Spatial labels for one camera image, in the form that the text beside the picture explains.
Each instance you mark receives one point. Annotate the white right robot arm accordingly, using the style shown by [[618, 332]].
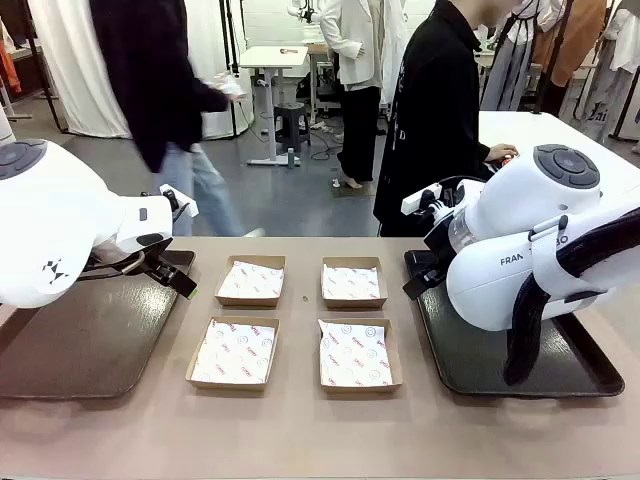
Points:
[[525, 240]]

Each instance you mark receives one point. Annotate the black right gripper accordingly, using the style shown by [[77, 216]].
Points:
[[439, 257]]

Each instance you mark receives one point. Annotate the mannequin with grey skirt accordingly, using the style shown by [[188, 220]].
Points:
[[507, 65]]

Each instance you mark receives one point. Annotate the white height-adjustable desk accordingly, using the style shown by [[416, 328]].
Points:
[[272, 57]]

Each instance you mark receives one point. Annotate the brown plastic tray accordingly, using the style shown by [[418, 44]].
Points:
[[90, 340]]

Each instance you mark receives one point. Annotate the white curtain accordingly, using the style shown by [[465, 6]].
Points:
[[75, 65]]

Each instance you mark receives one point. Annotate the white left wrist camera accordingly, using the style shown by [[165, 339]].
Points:
[[177, 200]]

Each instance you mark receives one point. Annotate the dark grey plastic stool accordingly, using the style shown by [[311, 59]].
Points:
[[291, 117]]

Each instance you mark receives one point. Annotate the figure in white jacket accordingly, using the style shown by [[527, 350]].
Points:
[[355, 50]]

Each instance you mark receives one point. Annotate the orange hanging clothing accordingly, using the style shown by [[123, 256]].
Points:
[[10, 70]]

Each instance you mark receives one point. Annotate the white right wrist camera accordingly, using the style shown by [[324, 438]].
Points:
[[417, 200]]

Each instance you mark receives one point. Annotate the white hanging garment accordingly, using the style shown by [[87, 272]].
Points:
[[607, 95]]

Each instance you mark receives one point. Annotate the person's right forearm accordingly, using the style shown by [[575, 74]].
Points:
[[481, 151]]

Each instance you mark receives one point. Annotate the black light stand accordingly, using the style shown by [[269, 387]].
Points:
[[230, 35]]

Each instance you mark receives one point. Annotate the person's right hand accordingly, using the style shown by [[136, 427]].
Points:
[[502, 151]]

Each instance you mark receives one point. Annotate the small bottle on floor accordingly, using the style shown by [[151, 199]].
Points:
[[291, 159]]

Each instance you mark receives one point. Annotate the person in black shirt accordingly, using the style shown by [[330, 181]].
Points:
[[430, 125]]

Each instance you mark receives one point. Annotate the brown hanging garment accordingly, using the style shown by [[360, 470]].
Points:
[[570, 45]]

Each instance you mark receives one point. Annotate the white flared pedestal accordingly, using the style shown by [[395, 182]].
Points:
[[4, 125]]

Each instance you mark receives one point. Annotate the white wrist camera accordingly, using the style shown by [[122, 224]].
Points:
[[417, 200], [177, 200]]

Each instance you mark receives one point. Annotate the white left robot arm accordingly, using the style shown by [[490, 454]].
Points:
[[55, 225]]

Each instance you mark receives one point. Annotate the brown paper food box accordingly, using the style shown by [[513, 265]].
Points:
[[230, 386], [355, 303], [250, 301], [360, 389]]

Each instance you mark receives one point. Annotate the white red-printed liner paper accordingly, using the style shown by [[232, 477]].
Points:
[[252, 280], [352, 282], [235, 352], [355, 355]]

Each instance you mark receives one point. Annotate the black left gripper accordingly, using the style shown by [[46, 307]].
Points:
[[160, 265]]

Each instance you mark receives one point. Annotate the black slanted stand pole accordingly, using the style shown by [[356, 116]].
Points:
[[42, 65]]

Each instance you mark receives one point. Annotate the passer-by in blue jeans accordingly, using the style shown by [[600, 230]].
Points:
[[150, 75]]

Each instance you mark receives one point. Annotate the large white table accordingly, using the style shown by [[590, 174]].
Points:
[[530, 130]]

